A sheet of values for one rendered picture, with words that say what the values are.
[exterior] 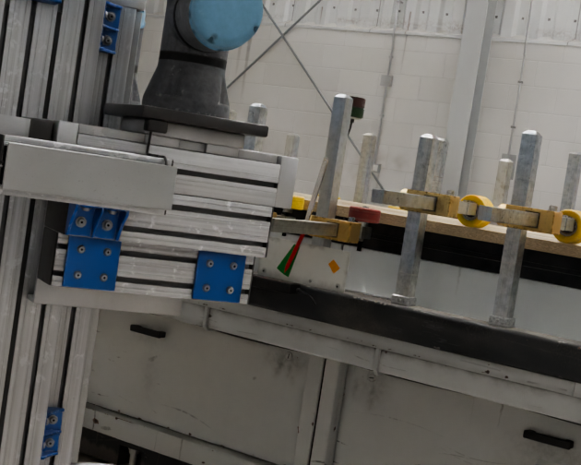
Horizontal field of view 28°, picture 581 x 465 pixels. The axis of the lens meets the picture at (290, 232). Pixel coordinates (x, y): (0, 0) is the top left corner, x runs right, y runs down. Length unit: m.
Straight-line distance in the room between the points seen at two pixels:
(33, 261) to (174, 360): 1.40
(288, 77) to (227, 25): 9.91
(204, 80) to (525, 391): 1.09
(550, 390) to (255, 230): 0.89
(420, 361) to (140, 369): 1.08
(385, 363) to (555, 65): 7.79
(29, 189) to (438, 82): 9.24
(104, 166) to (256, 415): 1.61
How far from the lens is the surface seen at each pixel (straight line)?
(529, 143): 2.60
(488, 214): 2.35
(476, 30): 10.55
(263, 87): 11.88
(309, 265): 2.84
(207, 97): 1.94
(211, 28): 1.81
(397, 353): 2.75
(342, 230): 2.79
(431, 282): 2.92
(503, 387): 2.64
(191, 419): 3.40
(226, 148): 1.97
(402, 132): 10.95
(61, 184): 1.75
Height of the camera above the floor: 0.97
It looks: 3 degrees down
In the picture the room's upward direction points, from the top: 9 degrees clockwise
